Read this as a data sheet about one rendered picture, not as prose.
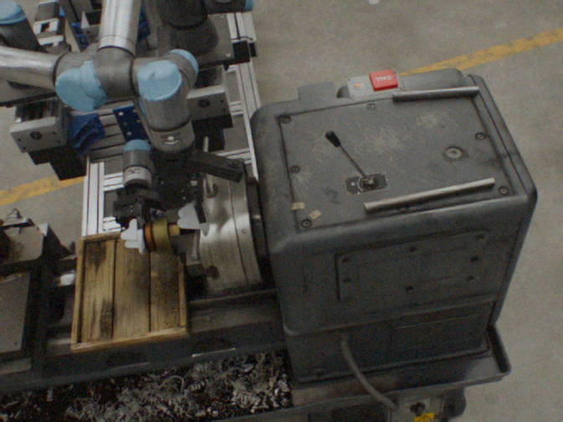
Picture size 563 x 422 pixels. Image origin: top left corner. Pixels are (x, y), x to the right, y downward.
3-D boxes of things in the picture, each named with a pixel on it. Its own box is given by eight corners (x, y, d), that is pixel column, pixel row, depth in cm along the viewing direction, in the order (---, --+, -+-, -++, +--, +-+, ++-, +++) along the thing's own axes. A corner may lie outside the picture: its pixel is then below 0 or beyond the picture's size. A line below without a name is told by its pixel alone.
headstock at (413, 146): (461, 160, 195) (477, 58, 165) (516, 297, 166) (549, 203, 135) (264, 192, 195) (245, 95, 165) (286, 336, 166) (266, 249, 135)
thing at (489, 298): (437, 303, 263) (461, 160, 195) (472, 418, 234) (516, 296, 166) (290, 328, 263) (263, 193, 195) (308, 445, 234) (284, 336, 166)
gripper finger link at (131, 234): (122, 256, 160) (123, 226, 165) (146, 252, 160) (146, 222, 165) (118, 249, 157) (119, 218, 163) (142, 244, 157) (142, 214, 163)
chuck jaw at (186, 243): (214, 227, 158) (215, 263, 150) (218, 241, 162) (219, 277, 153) (169, 234, 158) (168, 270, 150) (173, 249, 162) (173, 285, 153)
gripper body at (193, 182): (165, 192, 133) (151, 140, 126) (207, 185, 133) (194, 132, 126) (162, 213, 126) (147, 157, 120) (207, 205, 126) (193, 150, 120)
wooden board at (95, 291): (184, 227, 190) (181, 218, 187) (189, 337, 168) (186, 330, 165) (84, 244, 190) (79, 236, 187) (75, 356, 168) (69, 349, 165)
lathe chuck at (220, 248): (241, 203, 184) (223, 133, 158) (255, 305, 167) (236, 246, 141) (210, 208, 184) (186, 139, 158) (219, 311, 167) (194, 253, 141)
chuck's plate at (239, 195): (254, 201, 184) (237, 131, 158) (268, 302, 167) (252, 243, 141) (241, 203, 184) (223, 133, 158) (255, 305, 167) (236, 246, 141)
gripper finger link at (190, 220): (183, 239, 134) (173, 200, 129) (211, 234, 134) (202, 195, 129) (183, 247, 132) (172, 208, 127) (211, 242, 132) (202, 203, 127)
